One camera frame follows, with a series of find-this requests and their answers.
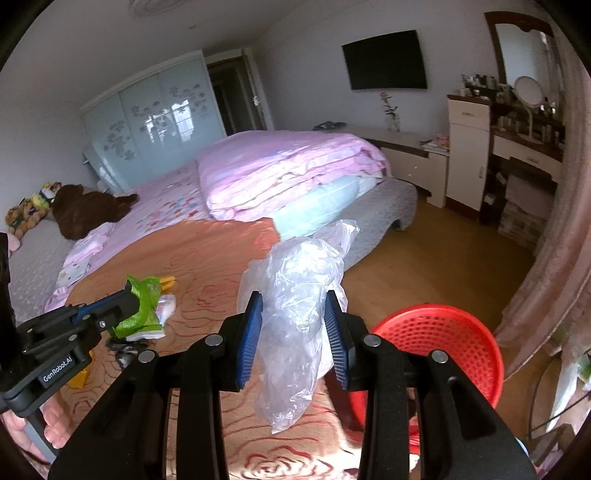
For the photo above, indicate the stack of books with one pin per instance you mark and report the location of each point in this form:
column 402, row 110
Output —
column 436, row 144

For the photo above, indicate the yellow packet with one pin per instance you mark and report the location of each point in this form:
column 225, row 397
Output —
column 78, row 376

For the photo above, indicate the ceiling lamp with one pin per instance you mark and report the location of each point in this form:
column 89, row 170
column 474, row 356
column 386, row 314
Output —
column 152, row 5

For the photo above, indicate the pink rose in vase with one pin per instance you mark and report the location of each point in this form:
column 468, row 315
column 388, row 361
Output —
column 392, row 121

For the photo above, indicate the red plastic basket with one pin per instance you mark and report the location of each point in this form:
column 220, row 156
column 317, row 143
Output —
column 443, row 350

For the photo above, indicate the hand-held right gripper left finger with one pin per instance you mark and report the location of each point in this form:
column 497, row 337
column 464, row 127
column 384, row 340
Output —
column 249, row 341

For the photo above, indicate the black wall television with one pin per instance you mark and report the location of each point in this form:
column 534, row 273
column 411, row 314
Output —
column 383, row 60

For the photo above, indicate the bedroom door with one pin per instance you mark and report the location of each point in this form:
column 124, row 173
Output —
column 235, row 97

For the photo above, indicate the yellow textured wrapper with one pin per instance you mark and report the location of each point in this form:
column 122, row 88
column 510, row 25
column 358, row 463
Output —
column 168, row 281

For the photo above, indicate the brown braided plush toy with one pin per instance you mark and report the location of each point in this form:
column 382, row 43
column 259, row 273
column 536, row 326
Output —
column 23, row 217

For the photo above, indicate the green wrapper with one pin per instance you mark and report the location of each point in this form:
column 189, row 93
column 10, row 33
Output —
column 145, row 295

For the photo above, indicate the yellow green plush toy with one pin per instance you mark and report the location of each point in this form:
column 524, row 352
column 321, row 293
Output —
column 44, row 194

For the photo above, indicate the person's left hand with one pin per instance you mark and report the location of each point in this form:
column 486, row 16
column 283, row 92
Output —
column 57, row 422

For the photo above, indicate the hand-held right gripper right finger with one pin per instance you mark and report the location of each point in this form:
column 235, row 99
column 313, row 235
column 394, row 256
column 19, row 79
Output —
column 339, row 341

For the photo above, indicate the row of cosmetic bottles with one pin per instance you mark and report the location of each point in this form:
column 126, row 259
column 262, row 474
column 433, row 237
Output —
column 480, row 85

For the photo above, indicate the clear plastic bag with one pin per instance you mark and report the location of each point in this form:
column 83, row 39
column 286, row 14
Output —
column 291, row 277

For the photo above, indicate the dark item on bench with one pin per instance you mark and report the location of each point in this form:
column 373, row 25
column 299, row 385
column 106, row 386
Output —
column 328, row 125

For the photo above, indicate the round vanity mirror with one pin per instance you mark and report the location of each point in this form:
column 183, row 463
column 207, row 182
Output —
column 528, row 90

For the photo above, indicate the orange rose pattern bedspread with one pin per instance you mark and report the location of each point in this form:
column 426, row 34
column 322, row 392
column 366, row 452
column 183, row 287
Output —
column 194, row 258

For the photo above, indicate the low white bench cabinet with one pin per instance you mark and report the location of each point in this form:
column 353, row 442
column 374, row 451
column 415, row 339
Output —
column 406, row 161

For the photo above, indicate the folded pink quilt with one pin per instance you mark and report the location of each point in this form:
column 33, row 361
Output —
column 277, row 166

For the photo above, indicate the pink curtain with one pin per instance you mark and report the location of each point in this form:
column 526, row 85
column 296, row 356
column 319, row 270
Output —
column 554, row 258

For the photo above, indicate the printed pink white cloth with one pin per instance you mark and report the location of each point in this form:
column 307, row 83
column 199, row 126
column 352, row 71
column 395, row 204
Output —
column 81, row 261

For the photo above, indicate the pink floral bedsheet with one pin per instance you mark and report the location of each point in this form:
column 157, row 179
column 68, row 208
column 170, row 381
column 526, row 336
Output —
column 157, row 203

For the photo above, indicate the pink padded stool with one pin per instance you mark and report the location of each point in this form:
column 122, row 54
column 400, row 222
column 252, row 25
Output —
column 526, row 194

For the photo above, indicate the tall white cabinet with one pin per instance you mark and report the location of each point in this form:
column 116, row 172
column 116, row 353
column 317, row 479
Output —
column 466, row 157

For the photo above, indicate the light blue pillow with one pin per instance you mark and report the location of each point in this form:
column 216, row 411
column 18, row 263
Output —
column 314, row 207

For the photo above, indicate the wooden framed dresser mirror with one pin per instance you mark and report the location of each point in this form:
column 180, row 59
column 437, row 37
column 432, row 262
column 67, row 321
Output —
column 521, row 50

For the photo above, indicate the dressing table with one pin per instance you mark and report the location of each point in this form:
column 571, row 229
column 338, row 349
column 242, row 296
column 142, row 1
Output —
column 526, row 150

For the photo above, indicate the glass door wardrobe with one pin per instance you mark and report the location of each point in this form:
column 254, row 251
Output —
column 152, row 120

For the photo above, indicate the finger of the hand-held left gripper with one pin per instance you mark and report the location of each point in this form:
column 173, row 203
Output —
column 111, row 302
column 115, row 319

